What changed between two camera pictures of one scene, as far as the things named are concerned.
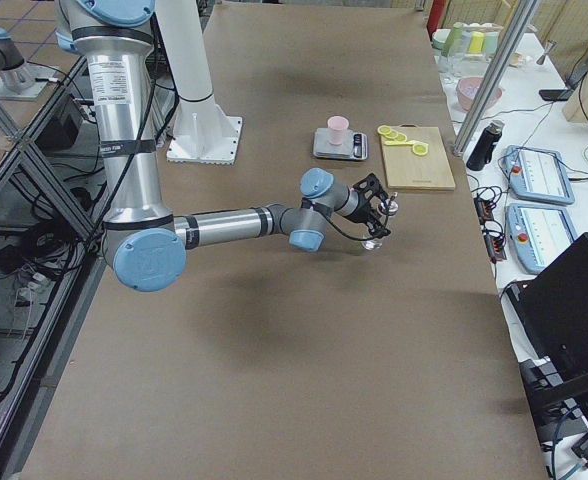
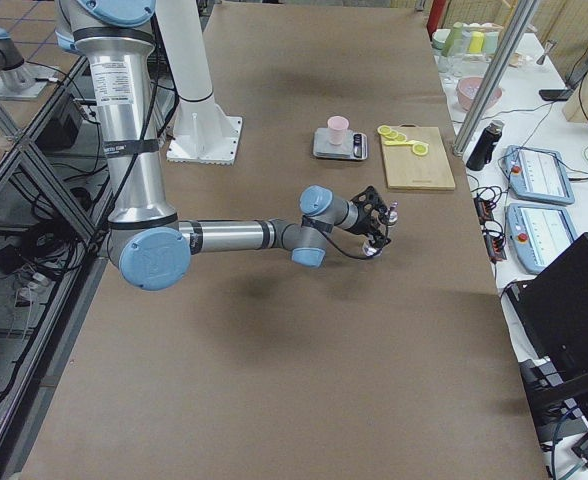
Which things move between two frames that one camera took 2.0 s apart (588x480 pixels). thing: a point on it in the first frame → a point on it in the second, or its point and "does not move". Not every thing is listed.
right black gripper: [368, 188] → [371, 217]
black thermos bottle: [481, 154] does not move
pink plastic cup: [337, 128] does not move
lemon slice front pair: [420, 148] does not move
